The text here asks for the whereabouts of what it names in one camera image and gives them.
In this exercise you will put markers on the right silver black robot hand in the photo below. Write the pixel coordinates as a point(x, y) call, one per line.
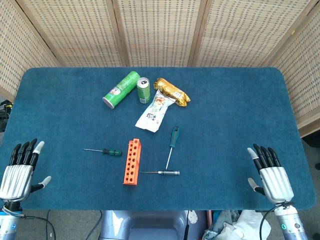
point(276, 181)

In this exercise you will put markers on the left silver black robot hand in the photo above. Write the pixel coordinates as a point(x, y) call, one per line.
point(17, 177)

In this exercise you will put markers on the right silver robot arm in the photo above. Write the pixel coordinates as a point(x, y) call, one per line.
point(291, 225)

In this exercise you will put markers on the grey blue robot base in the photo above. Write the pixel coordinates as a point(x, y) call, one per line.
point(150, 225)

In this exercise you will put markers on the orange bit holder block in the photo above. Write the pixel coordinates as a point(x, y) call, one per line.
point(132, 162)

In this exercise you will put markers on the white crumpled cloth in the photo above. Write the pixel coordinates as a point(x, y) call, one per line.
point(250, 225)

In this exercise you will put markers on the blue felt table mat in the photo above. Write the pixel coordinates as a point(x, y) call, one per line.
point(225, 140)

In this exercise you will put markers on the blue denim cloth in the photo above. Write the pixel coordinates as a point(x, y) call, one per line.
point(220, 225)

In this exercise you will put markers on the white perforated plate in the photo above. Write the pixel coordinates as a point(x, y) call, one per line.
point(193, 217)

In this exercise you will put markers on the green chips tube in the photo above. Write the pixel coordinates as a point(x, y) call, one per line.
point(121, 88)

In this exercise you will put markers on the gold foil snack packet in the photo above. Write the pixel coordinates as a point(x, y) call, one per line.
point(172, 91)

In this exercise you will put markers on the white snack packet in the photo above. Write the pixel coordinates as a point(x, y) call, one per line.
point(153, 112)

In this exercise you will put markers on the green drink can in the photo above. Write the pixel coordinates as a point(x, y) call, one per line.
point(143, 92)

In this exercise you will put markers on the woven bamboo folding screen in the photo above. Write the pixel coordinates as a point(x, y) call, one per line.
point(160, 32)

